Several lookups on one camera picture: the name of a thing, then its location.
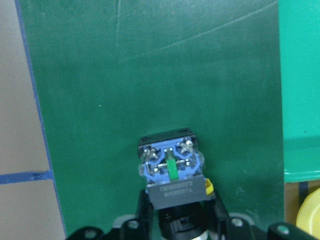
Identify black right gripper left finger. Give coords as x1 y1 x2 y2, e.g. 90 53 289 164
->
121 189 154 240

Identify green conveyor belt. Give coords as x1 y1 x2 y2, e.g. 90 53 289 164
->
17 0 284 234

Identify green button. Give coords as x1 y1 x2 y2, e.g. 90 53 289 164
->
136 127 215 240

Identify yellow plastic tray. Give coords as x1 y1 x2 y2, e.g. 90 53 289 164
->
295 188 320 240

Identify green plastic tray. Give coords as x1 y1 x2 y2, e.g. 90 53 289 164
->
278 0 320 183

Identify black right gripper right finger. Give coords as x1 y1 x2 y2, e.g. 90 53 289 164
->
204 191 257 240

